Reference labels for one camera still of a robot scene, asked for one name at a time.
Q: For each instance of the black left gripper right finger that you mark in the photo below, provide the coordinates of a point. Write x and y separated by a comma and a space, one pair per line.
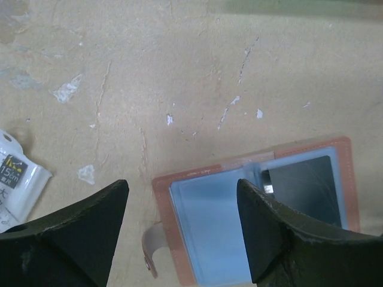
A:
287, 248

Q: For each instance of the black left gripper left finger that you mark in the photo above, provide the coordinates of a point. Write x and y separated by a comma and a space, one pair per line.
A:
73, 246

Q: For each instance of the pink leather card holder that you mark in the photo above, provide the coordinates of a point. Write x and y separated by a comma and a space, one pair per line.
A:
199, 219

